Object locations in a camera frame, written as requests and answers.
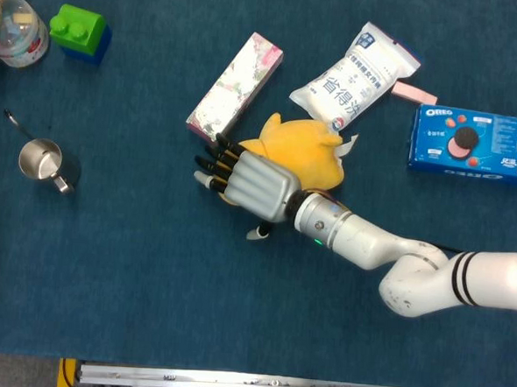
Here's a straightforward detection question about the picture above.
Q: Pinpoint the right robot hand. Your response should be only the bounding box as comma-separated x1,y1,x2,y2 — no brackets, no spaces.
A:
188,131,305,244

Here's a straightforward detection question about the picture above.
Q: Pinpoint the yellow plush toy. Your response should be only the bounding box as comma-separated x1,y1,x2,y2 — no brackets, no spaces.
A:
223,109,361,215

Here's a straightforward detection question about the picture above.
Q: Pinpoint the green and blue toy brick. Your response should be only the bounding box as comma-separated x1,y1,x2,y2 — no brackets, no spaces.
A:
46,2,116,67

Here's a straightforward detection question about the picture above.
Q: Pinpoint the floral long cardboard box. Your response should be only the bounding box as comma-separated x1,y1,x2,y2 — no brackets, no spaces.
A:
184,27,286,148

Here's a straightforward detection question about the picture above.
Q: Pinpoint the white plastic refill pouch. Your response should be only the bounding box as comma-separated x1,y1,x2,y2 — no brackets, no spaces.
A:
287,16,426,140

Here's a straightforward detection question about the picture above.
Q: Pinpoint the blue felt table mat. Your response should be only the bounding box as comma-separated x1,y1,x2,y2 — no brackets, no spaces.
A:
0,0,517,387

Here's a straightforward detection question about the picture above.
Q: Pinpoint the pink eraser block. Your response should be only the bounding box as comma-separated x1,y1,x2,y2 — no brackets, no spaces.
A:
390,81,440,107

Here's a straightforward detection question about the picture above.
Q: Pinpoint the stainless steel pitcher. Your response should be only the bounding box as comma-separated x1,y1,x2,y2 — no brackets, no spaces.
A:
0,108,86,197

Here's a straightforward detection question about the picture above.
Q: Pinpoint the blue Oreo cookie box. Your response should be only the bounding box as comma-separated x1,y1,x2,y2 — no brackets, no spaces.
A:
406,103,517,188

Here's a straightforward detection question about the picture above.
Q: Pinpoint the clear plastic jar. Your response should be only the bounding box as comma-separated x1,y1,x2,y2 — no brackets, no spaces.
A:
0,0,53,71

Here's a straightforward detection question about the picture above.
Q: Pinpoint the aluminium frame rail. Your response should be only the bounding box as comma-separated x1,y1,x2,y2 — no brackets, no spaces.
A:
74,362,472,387

